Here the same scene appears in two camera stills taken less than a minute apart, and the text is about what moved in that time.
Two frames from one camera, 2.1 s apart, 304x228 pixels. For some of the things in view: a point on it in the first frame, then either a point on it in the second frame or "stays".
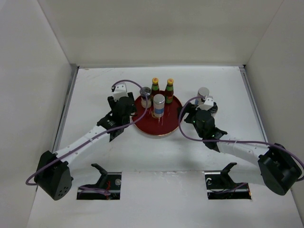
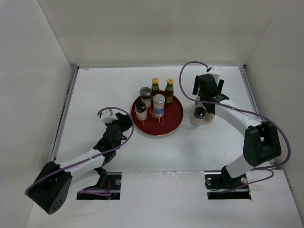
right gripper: x=190 y=109 → x=196 y=86
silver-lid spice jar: x=158 y=103 stays
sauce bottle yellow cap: x=155 y=89 stays
